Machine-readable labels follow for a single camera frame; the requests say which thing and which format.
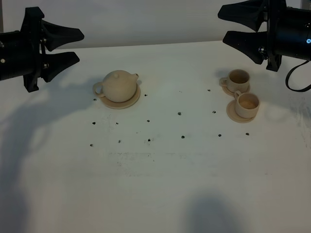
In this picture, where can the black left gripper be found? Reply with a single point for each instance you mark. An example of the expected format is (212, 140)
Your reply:
(20, 50)

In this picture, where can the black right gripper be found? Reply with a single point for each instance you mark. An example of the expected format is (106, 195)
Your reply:
(288, 31)

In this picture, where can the beige ceramic teapot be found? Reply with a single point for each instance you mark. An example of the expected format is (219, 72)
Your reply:
(117, 86)

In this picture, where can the beige teapot saucer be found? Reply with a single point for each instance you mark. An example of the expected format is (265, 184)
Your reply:
(122, 105)

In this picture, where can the beige far teacup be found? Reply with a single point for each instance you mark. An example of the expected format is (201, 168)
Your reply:
(237, 80)

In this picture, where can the beige teacup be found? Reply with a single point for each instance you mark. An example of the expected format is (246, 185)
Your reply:
(247, 104)
(237, 80)

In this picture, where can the beige far saucer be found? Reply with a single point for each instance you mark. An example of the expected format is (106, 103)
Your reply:
(227, 91)

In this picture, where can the beige near teacup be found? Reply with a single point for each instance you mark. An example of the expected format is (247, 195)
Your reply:
(247, 104)

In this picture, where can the beige near saucer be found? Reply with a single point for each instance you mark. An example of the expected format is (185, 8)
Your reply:
(230, 110)

